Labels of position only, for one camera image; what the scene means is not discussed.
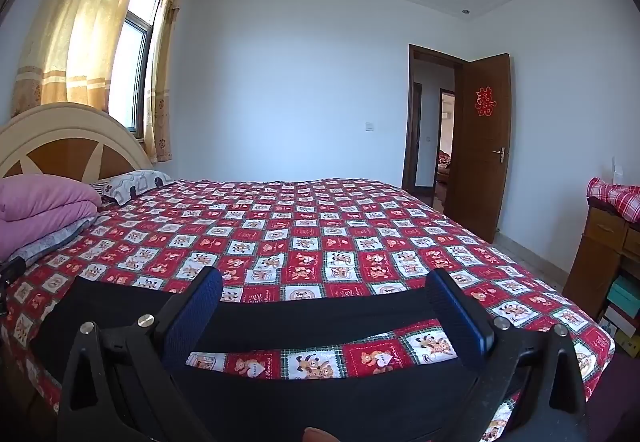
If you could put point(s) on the cream wooden bed headboard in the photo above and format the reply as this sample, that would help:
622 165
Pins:
50 117

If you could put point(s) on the window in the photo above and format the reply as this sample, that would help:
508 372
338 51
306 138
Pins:
135 47

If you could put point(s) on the wooden cabinet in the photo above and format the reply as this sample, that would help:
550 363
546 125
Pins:
595 247

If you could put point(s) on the wide yellow curtain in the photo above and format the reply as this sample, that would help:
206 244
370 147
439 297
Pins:
75 22

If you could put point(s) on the red plaid cloth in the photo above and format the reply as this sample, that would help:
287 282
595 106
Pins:
615 197

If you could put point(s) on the red paper door decoration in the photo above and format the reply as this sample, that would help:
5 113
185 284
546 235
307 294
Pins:
484 100

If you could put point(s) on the teal box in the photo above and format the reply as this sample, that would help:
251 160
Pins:
625 294

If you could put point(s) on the stacked storage boxes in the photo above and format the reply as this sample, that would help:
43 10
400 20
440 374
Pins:
617 327

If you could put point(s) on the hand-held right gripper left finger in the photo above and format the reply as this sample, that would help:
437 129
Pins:
192 322

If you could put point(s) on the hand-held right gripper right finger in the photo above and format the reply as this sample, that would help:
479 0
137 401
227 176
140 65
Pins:
465 317

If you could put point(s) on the white light switch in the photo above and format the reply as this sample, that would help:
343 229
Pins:
369 126

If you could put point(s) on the grey folded blanket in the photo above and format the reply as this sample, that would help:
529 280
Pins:
45 242

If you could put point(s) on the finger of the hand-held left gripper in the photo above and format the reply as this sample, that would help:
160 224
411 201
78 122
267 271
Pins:
11 272

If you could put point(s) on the brown wooden door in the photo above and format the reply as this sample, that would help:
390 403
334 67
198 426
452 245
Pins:
480 172

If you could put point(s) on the red printed bed sheet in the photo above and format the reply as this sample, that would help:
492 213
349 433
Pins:
300 232

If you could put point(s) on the narrow yellow curtain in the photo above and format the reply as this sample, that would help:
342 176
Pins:
162 72

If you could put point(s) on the pink folded quilt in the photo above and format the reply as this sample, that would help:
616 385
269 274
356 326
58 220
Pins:
40 202

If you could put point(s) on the person's right hand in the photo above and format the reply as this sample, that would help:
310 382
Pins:
322 435

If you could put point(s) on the brown door frame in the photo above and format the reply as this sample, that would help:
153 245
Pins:
411 122

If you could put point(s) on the grey patterned pillow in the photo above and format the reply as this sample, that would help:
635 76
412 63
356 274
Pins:
135 184

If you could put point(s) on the black pants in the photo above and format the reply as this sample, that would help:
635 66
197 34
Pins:
300 322

